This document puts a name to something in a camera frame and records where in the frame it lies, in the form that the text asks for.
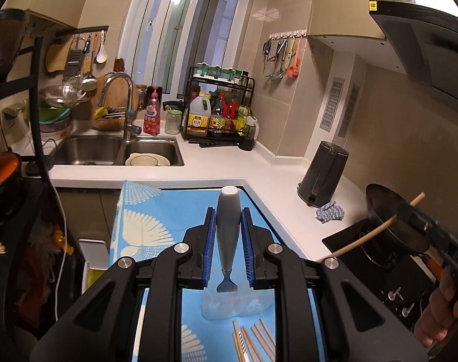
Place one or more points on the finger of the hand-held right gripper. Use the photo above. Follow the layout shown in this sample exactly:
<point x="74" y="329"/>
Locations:
<point x="413" y="217"/>

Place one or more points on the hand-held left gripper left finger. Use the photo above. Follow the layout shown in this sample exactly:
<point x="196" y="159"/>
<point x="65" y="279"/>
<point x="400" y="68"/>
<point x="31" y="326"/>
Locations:
<point x="209" y="249"/>

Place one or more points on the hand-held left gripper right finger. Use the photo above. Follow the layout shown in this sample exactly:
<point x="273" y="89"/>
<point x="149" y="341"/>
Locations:
<point x="248" y="249"/>

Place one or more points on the clear plastic utensil container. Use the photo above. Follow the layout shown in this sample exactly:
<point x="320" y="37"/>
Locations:
<point x="236" y="305"/>

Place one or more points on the person's right hand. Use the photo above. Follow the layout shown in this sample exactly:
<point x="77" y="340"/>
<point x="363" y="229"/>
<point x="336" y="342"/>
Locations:
<point x="436" y="320"/>

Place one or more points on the black wok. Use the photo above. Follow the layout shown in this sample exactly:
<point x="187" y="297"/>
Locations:
<point x="387" y="215"/>

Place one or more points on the blue patterned tablecloth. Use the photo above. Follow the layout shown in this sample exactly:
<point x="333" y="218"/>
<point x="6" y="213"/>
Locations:
<point x="157" y="215"/>

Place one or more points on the black gas stove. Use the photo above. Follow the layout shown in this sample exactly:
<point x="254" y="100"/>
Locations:
<point x="364" y="271"/>

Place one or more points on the blue checked rag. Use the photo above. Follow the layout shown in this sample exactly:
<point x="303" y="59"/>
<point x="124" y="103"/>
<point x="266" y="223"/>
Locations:
<point x="330" y="213"/>

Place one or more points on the dark grey electric kettle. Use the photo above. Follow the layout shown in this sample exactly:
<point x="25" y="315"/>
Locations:
<point x="321" y="173"/>

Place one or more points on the white plates in sink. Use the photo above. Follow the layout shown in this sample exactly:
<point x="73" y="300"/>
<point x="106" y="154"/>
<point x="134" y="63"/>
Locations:
<point x="148" y="160"/>

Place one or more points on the dark glass oil dispenser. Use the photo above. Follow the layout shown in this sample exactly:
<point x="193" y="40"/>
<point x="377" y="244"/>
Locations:
<point x="248" y="135"/>

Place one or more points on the dark soy sauce bottle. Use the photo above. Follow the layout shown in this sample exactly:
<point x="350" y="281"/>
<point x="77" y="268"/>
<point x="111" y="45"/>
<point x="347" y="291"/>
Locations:
<point x="217" y="118"/>

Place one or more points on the glass jar green lid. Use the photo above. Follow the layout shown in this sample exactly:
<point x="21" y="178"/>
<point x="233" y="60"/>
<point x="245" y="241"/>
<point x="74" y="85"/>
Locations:
<point x="172" y="122"/>

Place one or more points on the yellow cooking oil bottle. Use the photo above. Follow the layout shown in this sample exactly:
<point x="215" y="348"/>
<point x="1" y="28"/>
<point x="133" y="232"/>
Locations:
<point x="198" y="117"/>

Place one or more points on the metal vent grille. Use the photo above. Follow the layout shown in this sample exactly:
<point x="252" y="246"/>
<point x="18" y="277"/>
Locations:
<point x="332" y="103"/>

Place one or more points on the red dish soap bottle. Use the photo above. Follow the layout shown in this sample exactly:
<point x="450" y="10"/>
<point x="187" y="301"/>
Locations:
<point x="152" y="117"/>

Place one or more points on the yellow plastic toy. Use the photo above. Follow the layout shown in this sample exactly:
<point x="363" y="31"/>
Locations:
<point x="61" y="239"/>

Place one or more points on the stainless steel sink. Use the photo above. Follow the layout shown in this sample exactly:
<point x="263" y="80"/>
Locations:
<point x="85" y="151"/>

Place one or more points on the chrome faucet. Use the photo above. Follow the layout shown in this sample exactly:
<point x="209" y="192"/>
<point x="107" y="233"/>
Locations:
<point x="128" y="113"/>

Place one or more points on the black spice rack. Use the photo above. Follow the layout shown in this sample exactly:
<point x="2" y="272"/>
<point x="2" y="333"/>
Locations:
<point x="217" y="83"/>

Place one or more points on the yellow sponge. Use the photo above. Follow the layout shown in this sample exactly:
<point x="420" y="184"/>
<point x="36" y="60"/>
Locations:
<point x="100" y="112"/>

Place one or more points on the row of spice jars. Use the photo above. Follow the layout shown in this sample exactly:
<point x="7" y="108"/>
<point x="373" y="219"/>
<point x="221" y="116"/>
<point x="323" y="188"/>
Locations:
<point x="219" y="72"/>

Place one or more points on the black range hood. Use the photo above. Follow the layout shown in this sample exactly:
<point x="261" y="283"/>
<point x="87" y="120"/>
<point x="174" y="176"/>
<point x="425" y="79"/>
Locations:
<point x="421" y="37"/>

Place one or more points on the wooden cutting board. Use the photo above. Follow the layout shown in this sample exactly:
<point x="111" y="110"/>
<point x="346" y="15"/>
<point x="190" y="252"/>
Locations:
<point x="114" y="94"/>

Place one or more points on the hanging orange brush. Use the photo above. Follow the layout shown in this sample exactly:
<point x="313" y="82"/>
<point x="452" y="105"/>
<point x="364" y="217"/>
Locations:
<point x="293" y="68"/>

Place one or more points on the hanging metal tongs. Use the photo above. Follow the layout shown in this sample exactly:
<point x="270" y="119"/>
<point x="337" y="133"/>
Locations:
<point x="279" y="64"/>

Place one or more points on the hanging kitchen scissors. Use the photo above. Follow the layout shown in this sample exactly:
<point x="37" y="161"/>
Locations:
<point x="267" y="54"/>

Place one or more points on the green plastic basin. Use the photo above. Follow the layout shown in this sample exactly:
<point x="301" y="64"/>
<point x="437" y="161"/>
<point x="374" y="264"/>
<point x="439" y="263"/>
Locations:
<point x="53" y="115"/>

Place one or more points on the metal mixing bowl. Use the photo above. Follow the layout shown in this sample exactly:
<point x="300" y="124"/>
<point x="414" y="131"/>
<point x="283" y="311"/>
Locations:
<point x="63" y="96"/>

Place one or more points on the hanging white spoon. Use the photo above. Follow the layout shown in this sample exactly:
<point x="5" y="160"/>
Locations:
<point x="101" y="55"/>

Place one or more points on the orange black pot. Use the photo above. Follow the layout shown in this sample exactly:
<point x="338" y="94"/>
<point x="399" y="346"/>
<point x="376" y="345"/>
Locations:
<point x="1" y="173"/>

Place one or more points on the window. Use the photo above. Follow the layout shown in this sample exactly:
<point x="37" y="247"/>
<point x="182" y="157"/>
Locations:
<point x="187" y="26"/>

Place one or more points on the hanging metal grater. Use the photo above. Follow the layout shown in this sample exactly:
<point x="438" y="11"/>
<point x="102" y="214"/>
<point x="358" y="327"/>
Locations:
<point x="72" y="62"/>

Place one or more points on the black shelf rack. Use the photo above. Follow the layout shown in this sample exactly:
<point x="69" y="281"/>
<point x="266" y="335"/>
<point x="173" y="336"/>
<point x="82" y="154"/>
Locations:
<point x="10" y="86"/>

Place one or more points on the dark brown appliance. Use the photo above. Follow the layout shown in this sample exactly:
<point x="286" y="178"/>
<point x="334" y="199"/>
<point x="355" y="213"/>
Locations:
<point x="4" y="45"/>

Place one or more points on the white hook rail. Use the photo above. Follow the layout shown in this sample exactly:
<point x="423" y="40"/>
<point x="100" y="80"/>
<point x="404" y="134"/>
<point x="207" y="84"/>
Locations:
<point x="287" y="34"/>

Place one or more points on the beige wall cabinet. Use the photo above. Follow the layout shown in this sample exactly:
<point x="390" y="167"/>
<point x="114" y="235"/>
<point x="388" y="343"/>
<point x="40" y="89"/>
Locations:
<point x="345" y="7"/>

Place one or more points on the wall outlet with plug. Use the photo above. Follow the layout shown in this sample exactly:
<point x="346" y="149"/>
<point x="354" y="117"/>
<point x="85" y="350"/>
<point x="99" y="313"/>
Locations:
<point x="14" y="115"/>

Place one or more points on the black hanging rail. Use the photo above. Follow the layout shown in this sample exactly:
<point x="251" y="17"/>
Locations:
<point x="82" y="32"/>

